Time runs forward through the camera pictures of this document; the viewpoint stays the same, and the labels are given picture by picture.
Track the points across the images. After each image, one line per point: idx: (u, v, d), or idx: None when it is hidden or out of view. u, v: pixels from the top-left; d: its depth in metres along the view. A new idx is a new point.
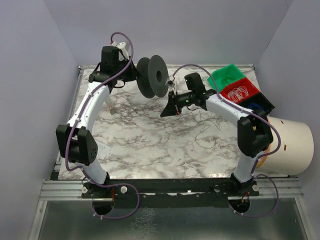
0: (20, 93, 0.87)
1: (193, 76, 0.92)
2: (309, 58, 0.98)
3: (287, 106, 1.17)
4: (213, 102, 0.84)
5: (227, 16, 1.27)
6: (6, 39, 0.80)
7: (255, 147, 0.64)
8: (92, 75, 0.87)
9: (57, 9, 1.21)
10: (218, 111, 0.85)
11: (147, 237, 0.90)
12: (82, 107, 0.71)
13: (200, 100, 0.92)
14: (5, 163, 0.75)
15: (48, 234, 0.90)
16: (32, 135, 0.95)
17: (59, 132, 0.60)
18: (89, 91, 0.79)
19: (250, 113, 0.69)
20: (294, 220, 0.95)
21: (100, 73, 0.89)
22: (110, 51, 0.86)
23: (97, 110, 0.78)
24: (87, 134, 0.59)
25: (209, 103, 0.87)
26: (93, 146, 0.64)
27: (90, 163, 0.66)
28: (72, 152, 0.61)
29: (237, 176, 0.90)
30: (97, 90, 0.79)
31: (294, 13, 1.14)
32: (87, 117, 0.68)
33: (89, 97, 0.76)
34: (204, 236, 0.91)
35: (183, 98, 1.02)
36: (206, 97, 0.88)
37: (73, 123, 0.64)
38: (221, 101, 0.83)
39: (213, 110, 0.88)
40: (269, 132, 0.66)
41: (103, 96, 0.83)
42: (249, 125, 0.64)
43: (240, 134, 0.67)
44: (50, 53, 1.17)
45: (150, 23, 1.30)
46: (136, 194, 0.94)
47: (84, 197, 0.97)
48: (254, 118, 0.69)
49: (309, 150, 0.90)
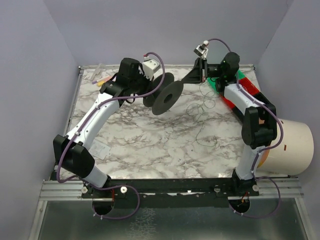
0: (20, 93, 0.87)
1: (231, 64, 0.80)
2: (310, 58, 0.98)
3: (287, 106, 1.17)
4: (231, 90, 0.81)
5: (227, 16, 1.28)
6: (6, 40, 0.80)
7: (257, 137, 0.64)
8: (104, 85, 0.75)
9: (57, 10, 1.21)
10: (233, 100, 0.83)
11: (147, 237, 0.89)
12: (85, 119, 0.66)
13: (220, 84, 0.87)
14: (5, 163, 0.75)
15: (47, 234, 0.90)
16: (32, 135, 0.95)
17: (56, 142, 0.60)
18: (96, 103, 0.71)
19: (260, 105, 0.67)
20: (294, 220, 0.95)
21: (113, 84, 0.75)
22: (129, 64, 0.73)
23: (100, 125, 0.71)
24: (82, 151, 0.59)
25: (227, 90, 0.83)
26: (87, 160, 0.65)
27: (81, 174, 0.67)
28: (66, 163, 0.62)
29: (237, 173, 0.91)
30: (105, 103, 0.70)
31: (294, 14, 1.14)
32: (87, 132, 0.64)
33: (94, 111, 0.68)
34: (204, 236, 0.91)
35: (211, 67, 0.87)
36: (226, 85, 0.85)
37: (71, 136, 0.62)
38: (239, 90, 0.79)
39: (230, 98, 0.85)
40: (275, 128, 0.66)
41: (112, 110, 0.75)
42: (256, 114, 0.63)
43: (245, 121, 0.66)
44: (50, 53, 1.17)
45: (150, 23, 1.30)
46: (137, 195, 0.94)
47: (84, 197, 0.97)
48: (264, 112, 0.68)
49: (310, 151, 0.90)
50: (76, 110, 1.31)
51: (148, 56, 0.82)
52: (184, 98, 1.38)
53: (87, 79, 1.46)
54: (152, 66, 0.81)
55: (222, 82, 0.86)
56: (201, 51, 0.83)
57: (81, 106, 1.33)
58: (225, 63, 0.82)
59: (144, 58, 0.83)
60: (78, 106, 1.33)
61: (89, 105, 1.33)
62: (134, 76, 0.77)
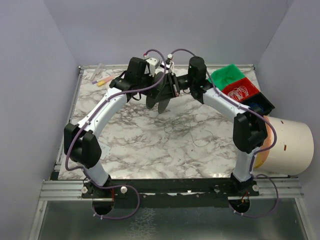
0: (20, 93, 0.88)
1: (199, 68, 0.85)
2: (310, 58, 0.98)
3: (287, 106, 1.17)
4: (210, 96, 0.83)
5: (227, 17, 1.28)
6: (6, 40, 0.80)
7: (250, 142, 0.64)
8: (113, 81, 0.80)
9: (57, 10, 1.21)
10: (215, 105, 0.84)
11: (147, 237, 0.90)
12: (95, 110, 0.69)
13: (197, 93, 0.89)
14: (4, 163, 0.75)
15: (48, 234, 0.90)
16: (32, 135, 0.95)
17: (67, 131, 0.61)
18: (106, 97, 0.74)
19: (246, 109, 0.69)
20: (295, 220, 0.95)
21: (122, 81, 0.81)
22: (138, 62, 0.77)
23: (109, 117, 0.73)
24: (92, 139, 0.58)
25: (206, 97, 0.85)
26: (97, 151, 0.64)
27: (90, 166, 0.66)
28: (76, 152, 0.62)
29: (235, 175, 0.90)
30: (114, 97, 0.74)
31: (294, 14, 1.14)
32: (98, 121, 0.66)
33: (104, 102, 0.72)
34: (204, 236, 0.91)
35: (182, 80, 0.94)
36: (203, 91, 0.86)
37: (82, 125, 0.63)
38: (218, 95, 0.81)
39: (210, 104, 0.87)
40: (264, 128, 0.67)
41: (121, 104, 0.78)
42: (245, 120, 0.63)
43: (236, 129, 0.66)
44: (50, 53, 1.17)
45: (150, 23, 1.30)
46: (137, 195, 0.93)
47: (85, 197, 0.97)
48: (250, 114, 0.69)
49: (309, 151, 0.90)
50: (76, 110, 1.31)
51: (147, 55, 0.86)
52: (184, 98, 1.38)
53: (87, 79, 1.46)
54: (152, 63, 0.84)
55: (199, 90, 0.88)
56: (168, 65, 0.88)
57: (81, 106, 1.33)
58: (193, 70, 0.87)
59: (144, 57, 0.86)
60: (78, 106, 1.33)
61: (89, 105, 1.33)
62: (142, 73, 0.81)
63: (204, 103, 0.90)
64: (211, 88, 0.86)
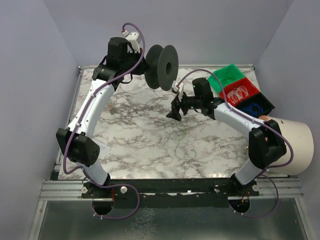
0: (20, 93, 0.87)
1: (201, 84, 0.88)
2: (310, 58, 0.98)
3: (287, 106, 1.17)
4: (222, 111, 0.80)
5: (227, 16, 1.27)
6: (6, 40, 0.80)
7: (267, 158, 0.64)
8: (96, 71, 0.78)
9: (57, 9, 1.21)
10: (227, 121, 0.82)
11: (147, 237, 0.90)
12: (83, 109, 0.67)
13: (208, 109, 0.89)
14: (4, 163, 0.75)
15: (47, 234, 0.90)
16: (32, 135, 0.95)
17: (59, 135, 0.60)
18: (91, 92, 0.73)
19: (262, 124, 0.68)
20: (294, 220, 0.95)
21: (105, 68, 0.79)
22: (117, 45, 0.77)
23: (99, 113, 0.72)
24: (86, 141, 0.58)
25: (218, 113, 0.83)
26: (94, 148, 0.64)
27: (91, 163, 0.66)
28: (73, 153, 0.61)
29: (237, 177, 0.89)
30: (100, 90, 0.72)
31: (294, 14, 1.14)
32: (88, 121, 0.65)
33: (90, 99, 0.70)
34: (204, 236, 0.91)
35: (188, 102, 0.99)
36: (214, 107, 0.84)
37: (73, 128, 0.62)
38: (230, 110, 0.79)
39: (221, 119, 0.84)
40: (283, 144, 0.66)
41: (108, 97, 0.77)
42: (261, 136, 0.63)
43: (252, 145, 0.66)
44: (50, 53, 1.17)
45: (150, 23, 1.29)
46: (136, 195, 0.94)
47: (84, 197, 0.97)
48: (266, 129, 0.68)
49: (310, 151, 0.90)
50: (75, 110, 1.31)
51: (125, 31, 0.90)
52: None
53: (87, 79, 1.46)
54: (133, 37, 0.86)
55: (210, 106, 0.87)
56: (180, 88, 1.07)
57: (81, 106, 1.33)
58: (197, 88, 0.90)
59: (124, 34, 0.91)
60: (78, 106, 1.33)
61: None
62: (124, 56, 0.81)
63: (217, 119, 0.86)
64: (222, 102, 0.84)
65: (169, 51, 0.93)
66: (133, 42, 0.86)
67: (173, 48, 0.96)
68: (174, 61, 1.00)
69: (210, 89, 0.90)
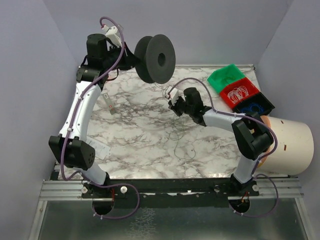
0: (20, 93, 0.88)
1: (192, 95, 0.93)
2: (310, 58, 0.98)
3: (288, 106, 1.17)
4: (209, 115, 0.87)
5: (227, 16, 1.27)
6: (6, 40, 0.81)
7: (255, 147, 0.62)
8: (79, 73, 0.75)
9: (57, 10, 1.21)
10: (215, 123, 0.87)
11: (147, 236, 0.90)
12: (73, 114, 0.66)
13: (198, 118, 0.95)
14: (5, 163, 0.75)
15: (47, 234, 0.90)
16: (32, 135, 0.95)
17: (52, 143, 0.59)
18: (78, 94, 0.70)
19: (243, 116, 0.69)
20: (295, 220, 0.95)
21: (88, 69, 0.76)
22: (96, 43, 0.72)
23: (89, 115, 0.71)
24: (81, 145, 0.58)
25: (207, 118, 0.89)
26: (90, 150, 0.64)
27: (88, 167, 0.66)
28: (69, 158, 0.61)
29: (236, 177, 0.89)
30: (87, 92, 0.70)
31: (294, 14, 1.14)
32: (79, 125, 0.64)
33: (78, 102, 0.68)
34: (204, 236, 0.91)
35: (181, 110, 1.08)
36: (203, 114, 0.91)
37: (65, 134, 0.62)
38: (215, 113, 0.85)
39: (211, 123, 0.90)
40: (268, 132, 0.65)
41: (96, 97, 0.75)
42: (243, 125, 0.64)
43: (238, 138, 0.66)
44: (50, 53, 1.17)
45: (150, 23, 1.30)
46: (136, 195, 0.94)
47: (84, 197, 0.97)
48: (249, 121, 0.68)
49: (310, 151, 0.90)
50: None
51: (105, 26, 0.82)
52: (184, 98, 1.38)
53: None
54: (112, 32, 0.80)
55: (199, 115, 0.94)
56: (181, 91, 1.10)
57: None
58: (189, 97, 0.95)
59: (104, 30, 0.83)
60: None
61: None
62: (104, 53, 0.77)
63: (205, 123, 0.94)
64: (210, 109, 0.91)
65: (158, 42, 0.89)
66: (114, 37, 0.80)
67: (160, 37, 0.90)
68: (168, 51, 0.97)
69: (200, 99, 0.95)
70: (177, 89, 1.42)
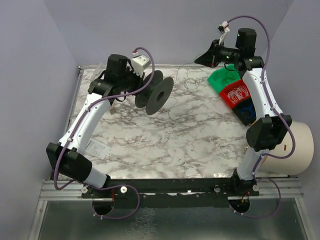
0: (20, 94, 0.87)
1: (248, 34, 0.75)
2: (310, 58, 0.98)
3: (287, 106, 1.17)
4: (253, 79, 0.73)
5: (227, 16, 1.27)
6: (6, 40, 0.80)
7: (258, 143, 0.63)
8: (92, 84, 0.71)
9: (57, 9, 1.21)
10: (251, 90, 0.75)
11: (147, 236, 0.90)
12: (76, 124, 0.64)
13: (241, 64, 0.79)
14: (5, 163, 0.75)
15: (47, 234, 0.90)
16: (32, 135, 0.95)
17: (50, 151, 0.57)
18: (86, 105, 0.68)
19: (277, 114, 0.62)
20: (294, 220, 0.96)
21: (101, 82, 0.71)
22: (116, 60, 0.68)
23: (94, 127, 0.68)
24: (76, 157, 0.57)
25: (248, 78, 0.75)
26: (86, 164, 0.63)
27: (81, 178, 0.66)
28: (63, 168, 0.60)
29: (238, 172, 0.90)
30: (95, 104, 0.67)
31: (294, 14, 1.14)
32: (80, 136, 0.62)
33: (84, 113, 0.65)
34: (204, 236, 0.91)
35: (225, 52, 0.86)
36: (248, 66, 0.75)
37: (64, 143, 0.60)
38: (261, 82, 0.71)
39: (247, 85, 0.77)
40: (281, 138, 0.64)
41: (105, 109, 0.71)
42: (269, 124, 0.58)
43: (254, 126, 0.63)
44: (50, 53, 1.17)
45: (150, 23, 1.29)
46: (137, 195, 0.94)
47: (84, 197, 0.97)
48: (278, 119, 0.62)
49: (310, 152, 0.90)
50: (76, 110, 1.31)
51: (136, 52, 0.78)
52: (184, 98, 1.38)
53: (87, 79, 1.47)
54: (141, 62, 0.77)
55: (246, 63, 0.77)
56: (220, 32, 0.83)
57: (81, 106, 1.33)
58: (242, 37, 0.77)
59: (133, 54, 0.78)
60: (78, 106, 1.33)
61: None
62: (124, 72, 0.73)
63: (242, 79, 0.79)
64: (260, 66, 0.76)
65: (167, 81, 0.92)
66: (139, 65, 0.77)
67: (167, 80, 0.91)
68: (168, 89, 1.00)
69: (254, 45, 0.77)
70: (177, 89, 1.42)
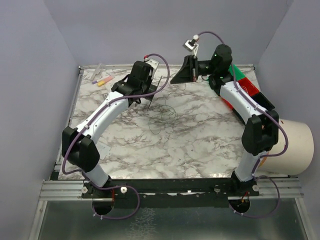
0: (20, 94, 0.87)
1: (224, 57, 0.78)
2: (310, 58, 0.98)
3: (287, 106, 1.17)
4: (228, 90, 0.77)
5: (227, 16, 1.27)
6: (6, 40, 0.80)
7: (258, 145, 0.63)
8: (115, 85, 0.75)
9: (57, 9, 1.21)
10: (231, 101, 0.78)
11: (147, 236, 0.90)
12: (95, 114, 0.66)
13: (215, 82, 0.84)
14: (5, 164, 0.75)
15: (47, 234, 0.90)
16: (32, 135, 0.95)
17: (65, 134, 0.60)
18: (107, 100, 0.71)
19: (262, 112, 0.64)
20: (294, 220, 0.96)
21: (125, 84, 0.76)
22: (142, 66, 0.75)
23: (109, 121, 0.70)
24: (89, 144, 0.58)
25: (224, 90, 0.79)
26: (94, 156, 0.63)
27: (88, 170, 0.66)
28: (74, 155, 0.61)
29: (237, 175, 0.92)
30: (116, 101, 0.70)
31: (294, 14, 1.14)
32: (96, 126, 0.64)
33: (104, 106, 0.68)
34: (204, 236, 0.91)
35: (202, 64, 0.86)
36: (222, 83, 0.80)
37: (80, 129, 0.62)
38: (237, 90, 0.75)
39: (226, 98, 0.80)
40: (276, 135, 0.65)
41: (124, 107, 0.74)
42: (260, 123, 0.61)
43: (247, 130, 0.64)
44: (50, 54, 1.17)
45: (150, 23, 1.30)
46: (137, 195, 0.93)
47: (84, 197, 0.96)
48: (266, 117, 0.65)
49: (309, 152, 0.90)
50: (76, 110, 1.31)
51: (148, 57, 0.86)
52: (184, 98, 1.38)
53: (87, 79, 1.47)
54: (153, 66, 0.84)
55: (218, 82, 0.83)
56: (191, 47, 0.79)
57: (81, 106, 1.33)
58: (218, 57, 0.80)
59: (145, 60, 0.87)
60: (78, 106, 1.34)
61: (89, 105, 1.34)
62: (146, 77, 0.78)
63: (220, 95, 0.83)
64: (231, 81, 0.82)
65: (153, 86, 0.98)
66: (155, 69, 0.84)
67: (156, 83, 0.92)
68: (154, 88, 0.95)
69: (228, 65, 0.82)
70: (177, 89, 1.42)
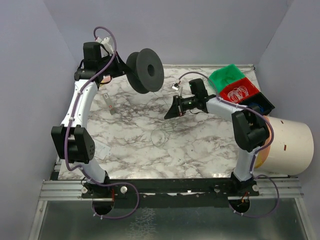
0: (20, 94, 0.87)
1: (196, 82, 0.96)
2: (310, 58, 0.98)
3: (287, 106, 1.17)
4: (212, 102, 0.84)
5: (227, 16, 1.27)
6: (6, 40, 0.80)
7: (250, 139, 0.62)
8: (76, 73, 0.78)
9: (57, 10, 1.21)
10: (218, 111, 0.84)
11: (147, 236, 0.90)
12: (73, 106, 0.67)
13: (202, 103, 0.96)
14: (5, 164, 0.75)
15: (48, 234, 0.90)
16: (32, 135, 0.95)
17: (54, 134, 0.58)
18: (77, 90, 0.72)
19: (245, 108, 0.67)
20: (294, 220, 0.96)
21: (85, 70, 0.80)
22: (92, 47, 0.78)
23: (89, 107, 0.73)
24: (83, 132, 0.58)
25: (210, 105, 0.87)
26: (90, 142, 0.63)
27: (90, 160, 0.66)
28: (71, 150, 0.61)
29: (236, 174, 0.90)
30: (85, 87, 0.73)
31: (294, 14, 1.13)
32: (80, 115, 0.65)
33: (78, 95, 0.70)
34: (204, 236, 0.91)
35: (187, 101, 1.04)
36: (207, 100, 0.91)
37: (67, 123, 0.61)
38: (219, 100, 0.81)
39: (214, 110, 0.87)
40: (265, 127, 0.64)
41: (93, 92, 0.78)
42: (243, 117, 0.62)
43: (236, 128, 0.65)
44: (51, 54, 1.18)
45: (150, 23, 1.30)
46: (136, 194, 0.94)
47: (84, 197, 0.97)
48: (249, 113, 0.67)
49: (309, 151, 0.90)
50: None
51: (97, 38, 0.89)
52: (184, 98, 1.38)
53: None
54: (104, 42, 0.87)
55: (204, 101, 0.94)
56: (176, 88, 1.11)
57: None
58: (194, 86, 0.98)
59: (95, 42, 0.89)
60: None
61: None
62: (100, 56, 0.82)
63: (211, 110, 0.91)
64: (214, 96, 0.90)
65: (146, 52, 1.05)
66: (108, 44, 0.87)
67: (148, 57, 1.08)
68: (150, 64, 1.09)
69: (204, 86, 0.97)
70: None
